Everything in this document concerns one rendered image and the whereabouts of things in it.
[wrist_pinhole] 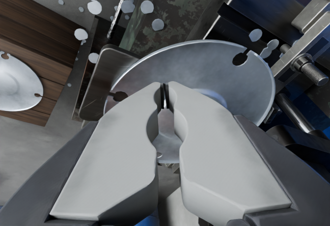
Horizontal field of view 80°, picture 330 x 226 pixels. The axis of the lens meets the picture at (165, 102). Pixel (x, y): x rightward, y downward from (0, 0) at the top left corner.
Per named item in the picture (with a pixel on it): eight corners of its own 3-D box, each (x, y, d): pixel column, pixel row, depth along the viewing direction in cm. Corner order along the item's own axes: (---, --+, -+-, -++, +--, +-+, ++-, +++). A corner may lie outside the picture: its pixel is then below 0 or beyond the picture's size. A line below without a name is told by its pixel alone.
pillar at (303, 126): (272, 98, 42) (317, 158, 32) (280, 91, 40) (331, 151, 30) (279, 101, 43) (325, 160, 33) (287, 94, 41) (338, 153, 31)
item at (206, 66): (205, 167, 49) (206, 170, 49) (83, 147, 37) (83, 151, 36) (308, 81, 33) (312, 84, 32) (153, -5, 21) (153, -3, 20)
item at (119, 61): (88, 71, 41) (75, 121, 31) (110, 7, 33) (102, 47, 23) (187, 103, 51) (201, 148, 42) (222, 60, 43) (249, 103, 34)
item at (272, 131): (189, 176, 39) (196, 206, 35) (267, 108, 28) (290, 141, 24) (246, 183, 45) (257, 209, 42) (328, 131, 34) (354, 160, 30)
